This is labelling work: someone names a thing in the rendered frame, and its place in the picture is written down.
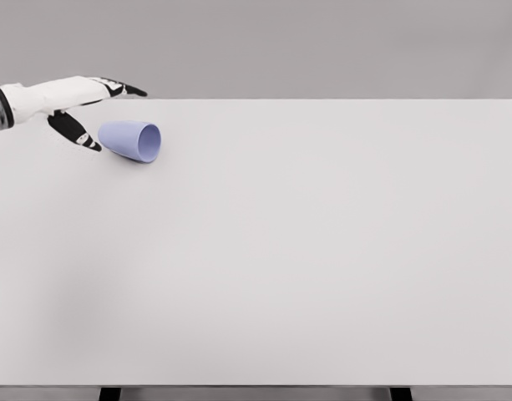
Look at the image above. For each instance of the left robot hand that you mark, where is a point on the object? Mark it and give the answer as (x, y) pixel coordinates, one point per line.
(72, 94)

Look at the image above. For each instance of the lavender plastic cup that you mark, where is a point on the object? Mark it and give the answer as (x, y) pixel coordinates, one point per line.
(128, 140)

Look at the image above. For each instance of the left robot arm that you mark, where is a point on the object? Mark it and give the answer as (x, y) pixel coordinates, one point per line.
(13, 104)

